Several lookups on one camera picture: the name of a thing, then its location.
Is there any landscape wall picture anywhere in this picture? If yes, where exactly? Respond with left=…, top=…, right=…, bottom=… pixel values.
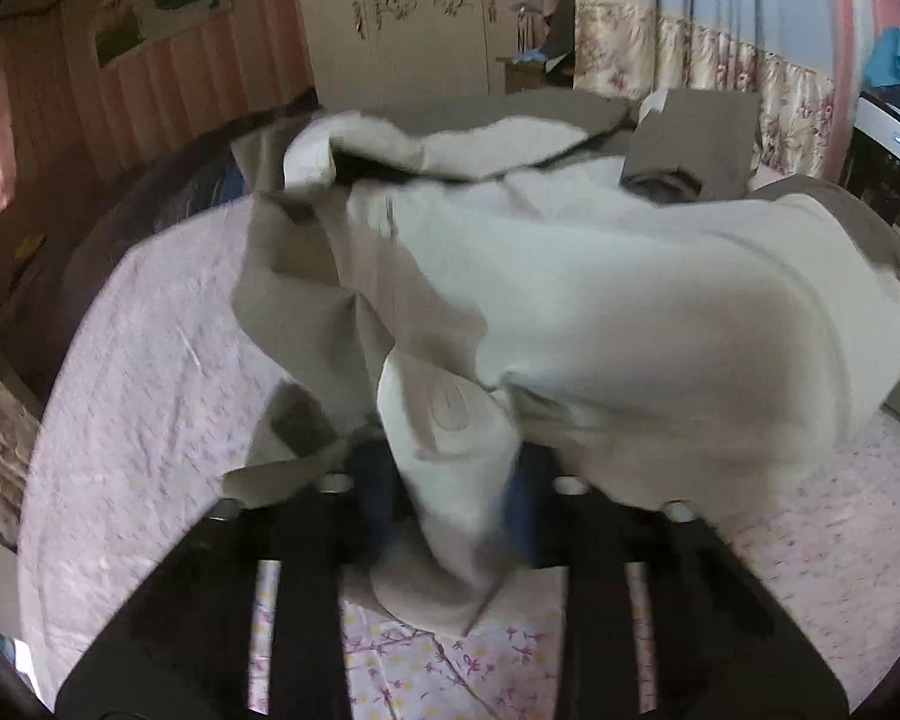
left=91, top=0, right=232, bottom=68

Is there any white wardrobe with decals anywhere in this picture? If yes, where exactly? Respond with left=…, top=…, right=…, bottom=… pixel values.
left=299, top=0, right=554, bottom=110

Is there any wooden desk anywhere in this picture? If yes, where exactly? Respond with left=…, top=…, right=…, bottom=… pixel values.
left=497, top=54, right=575, bottom=94

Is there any grey and cream jacket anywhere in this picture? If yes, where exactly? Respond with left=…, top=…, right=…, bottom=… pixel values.
left=224, top=89, right=900, bottom=634

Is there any floral beige curtain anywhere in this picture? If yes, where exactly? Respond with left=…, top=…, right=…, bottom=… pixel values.
left=574, top=0, right=836, bottom=177

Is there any black cabinet at right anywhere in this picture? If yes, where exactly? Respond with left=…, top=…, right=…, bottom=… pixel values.
left=839, top=91, right=900, bottom=235

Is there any pink floral bed sheet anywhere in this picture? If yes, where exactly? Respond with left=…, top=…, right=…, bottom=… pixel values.
left=19, top=200, right=900, bottom=718

